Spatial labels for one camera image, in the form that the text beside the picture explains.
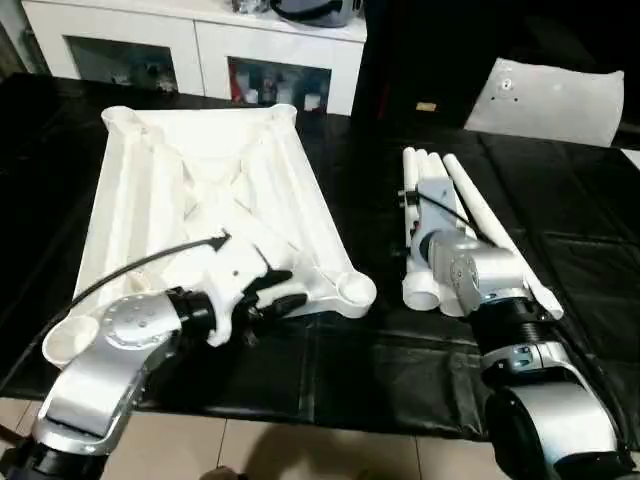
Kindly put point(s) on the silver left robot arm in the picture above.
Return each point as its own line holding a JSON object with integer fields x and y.
{"x": 110, "y": 370}

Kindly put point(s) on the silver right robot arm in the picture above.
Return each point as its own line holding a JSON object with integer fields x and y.
{"x": 550, "y": 420}

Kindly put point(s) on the black work mat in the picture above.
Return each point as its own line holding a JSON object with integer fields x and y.
{"x": 400, "y": 360}

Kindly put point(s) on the small yellow label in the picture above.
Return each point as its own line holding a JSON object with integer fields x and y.
{"x": 426, "y": 107}

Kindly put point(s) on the white flat panel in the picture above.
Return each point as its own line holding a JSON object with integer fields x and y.
{"x": 550, "y": 100}

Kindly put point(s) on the white sheet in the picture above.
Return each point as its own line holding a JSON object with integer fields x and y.
{"x": 631, "y": 159}

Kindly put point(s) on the white glass-door cabinet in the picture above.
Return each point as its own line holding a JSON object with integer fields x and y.
{"x": 200, "y": 40}

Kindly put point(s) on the grey bag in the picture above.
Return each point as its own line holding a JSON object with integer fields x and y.
{"x": 315, "y": 10}

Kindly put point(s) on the clear small items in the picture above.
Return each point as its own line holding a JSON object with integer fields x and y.
{"x": 250, "y": 5}

